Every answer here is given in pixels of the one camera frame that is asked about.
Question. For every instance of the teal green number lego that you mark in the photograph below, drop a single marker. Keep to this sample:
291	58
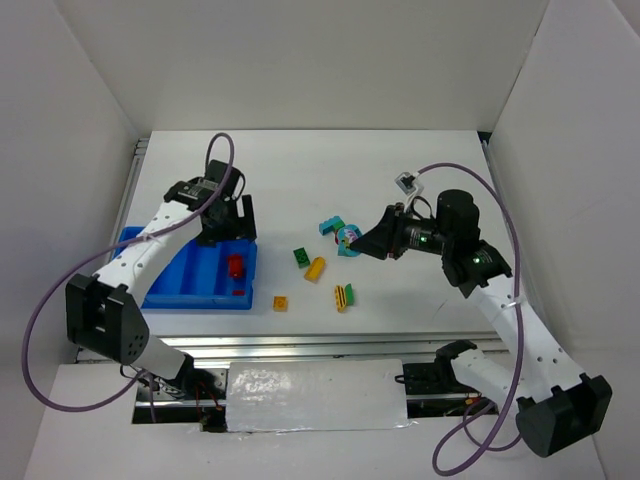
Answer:
346	251

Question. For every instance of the green curved lego piece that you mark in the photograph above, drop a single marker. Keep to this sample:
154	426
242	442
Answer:
349	294

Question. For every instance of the red square lego brick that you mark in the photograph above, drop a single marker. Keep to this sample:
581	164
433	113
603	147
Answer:
236	266

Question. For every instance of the white foil cover plate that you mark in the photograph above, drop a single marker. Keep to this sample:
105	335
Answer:
337	395

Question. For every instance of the blue compartment tray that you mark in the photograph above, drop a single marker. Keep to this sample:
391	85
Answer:
197	279

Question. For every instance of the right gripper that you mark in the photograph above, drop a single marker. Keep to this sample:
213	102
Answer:
395	233

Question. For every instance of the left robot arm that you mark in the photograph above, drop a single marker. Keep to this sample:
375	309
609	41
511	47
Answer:
104	311

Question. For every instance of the teal and green lego stack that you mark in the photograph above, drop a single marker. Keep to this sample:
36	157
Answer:
331	225

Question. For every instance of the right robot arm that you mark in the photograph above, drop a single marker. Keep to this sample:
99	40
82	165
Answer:
553	401

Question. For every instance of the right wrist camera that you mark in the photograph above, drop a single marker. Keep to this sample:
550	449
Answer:
410	185

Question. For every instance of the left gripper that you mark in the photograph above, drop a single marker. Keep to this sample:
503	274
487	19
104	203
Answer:
242	220

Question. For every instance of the teal flower print lego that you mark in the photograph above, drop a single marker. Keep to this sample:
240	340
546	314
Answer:
348	234

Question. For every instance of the yellow black striped lego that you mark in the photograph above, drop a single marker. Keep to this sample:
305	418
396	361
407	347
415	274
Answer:
340	298

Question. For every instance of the small orange lego plate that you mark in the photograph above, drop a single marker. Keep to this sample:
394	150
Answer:
280	303

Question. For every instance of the aluminium rail frame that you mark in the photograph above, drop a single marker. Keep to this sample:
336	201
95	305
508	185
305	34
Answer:
406	346

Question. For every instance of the yellow long lego brick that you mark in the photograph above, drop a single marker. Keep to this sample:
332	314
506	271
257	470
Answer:
315	269

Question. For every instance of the green two-stud lego brick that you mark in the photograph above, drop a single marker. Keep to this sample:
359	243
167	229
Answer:
301	257

